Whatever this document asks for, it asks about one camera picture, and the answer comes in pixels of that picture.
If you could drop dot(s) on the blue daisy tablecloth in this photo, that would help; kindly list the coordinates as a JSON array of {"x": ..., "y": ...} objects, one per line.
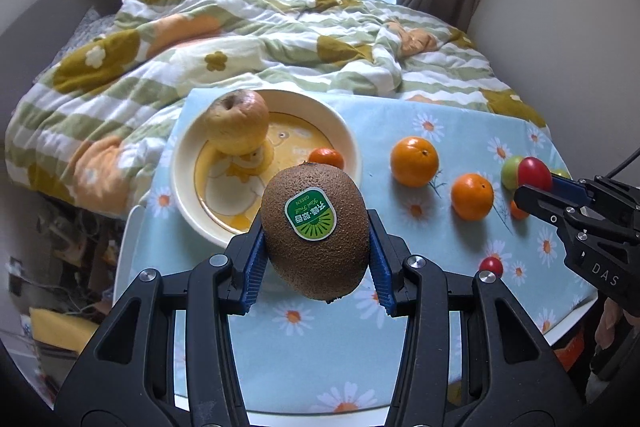
[{"x": 390, "y": 122}]

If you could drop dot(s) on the yellow bag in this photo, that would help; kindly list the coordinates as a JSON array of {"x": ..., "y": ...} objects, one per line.
[{"x": 60, "y": 329}]

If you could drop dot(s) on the yellow-red wrinkled apple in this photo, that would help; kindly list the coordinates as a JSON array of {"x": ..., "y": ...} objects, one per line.
[{"x": 235, "y": 122}]

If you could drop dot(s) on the cream ceramic bowl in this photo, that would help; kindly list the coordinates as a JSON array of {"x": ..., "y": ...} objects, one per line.
[{"x": 310, "y": 127}]

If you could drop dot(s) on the small mandarin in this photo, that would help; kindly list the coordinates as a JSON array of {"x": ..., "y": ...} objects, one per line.
[{"x": 517, "y": 211}]

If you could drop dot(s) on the large orange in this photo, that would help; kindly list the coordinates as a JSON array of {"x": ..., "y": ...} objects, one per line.
[{"x": 414, "y": 162}]

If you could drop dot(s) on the red cherry tomato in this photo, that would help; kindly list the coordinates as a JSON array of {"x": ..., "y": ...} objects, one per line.
[
  {"x": 532, "y": 172},
  {"x": 491, "y": 266}
]

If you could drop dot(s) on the brown kiwi with green label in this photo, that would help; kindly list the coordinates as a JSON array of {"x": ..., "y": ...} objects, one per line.
[{"x": 320, "y": 262}]

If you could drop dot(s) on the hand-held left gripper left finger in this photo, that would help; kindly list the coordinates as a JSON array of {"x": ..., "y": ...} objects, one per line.
[{"x": 250, "y": 262}]

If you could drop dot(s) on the medium orange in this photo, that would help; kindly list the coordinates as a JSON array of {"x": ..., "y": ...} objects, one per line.
[{"x": 472, "y": 198}]

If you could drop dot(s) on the grey patterned pillow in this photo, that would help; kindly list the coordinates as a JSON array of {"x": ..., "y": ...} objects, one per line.
[{"x": 85, "y": 37}]

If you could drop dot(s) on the green striped floral blanket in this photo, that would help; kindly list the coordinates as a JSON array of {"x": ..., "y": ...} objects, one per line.
[{"x": 150, "y": 57}]

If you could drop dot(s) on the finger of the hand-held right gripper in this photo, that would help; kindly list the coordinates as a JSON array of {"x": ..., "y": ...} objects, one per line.
[
  {"x": 537, "y": 204},
  {"x": 572, "y": 190}
]

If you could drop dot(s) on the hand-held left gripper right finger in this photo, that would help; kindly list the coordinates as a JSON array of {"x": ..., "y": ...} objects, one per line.
[{"x": 381, "y": 269}]

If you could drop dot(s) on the small orange tomato in bowl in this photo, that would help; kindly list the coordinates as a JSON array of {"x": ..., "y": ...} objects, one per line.
[{"x": 326, "y": 157}]

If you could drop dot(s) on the green apple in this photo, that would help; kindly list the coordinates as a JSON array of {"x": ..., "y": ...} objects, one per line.
[
  {"x": 560, "y": 174},
  {"x": 509, "y": 174}
]

